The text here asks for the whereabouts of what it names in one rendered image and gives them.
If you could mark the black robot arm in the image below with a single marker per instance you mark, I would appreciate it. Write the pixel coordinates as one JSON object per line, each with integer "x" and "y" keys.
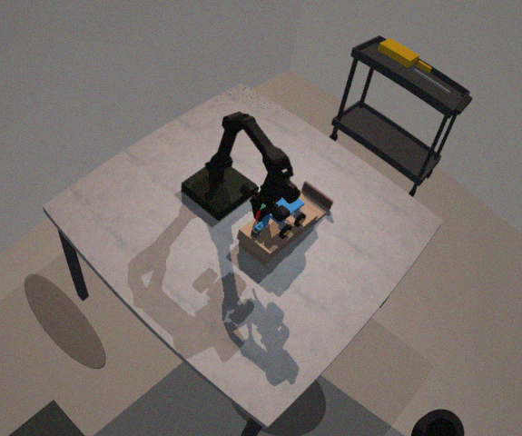
{"x": 273, "y": 158}

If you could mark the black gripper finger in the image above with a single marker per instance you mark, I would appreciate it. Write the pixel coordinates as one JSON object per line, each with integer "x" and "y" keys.
{"x": 263, "y": 213}
{"x": 255, "y": 207}

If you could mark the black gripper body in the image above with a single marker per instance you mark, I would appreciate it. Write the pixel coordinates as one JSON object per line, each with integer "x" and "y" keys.
{"x": 267, "y": 196}

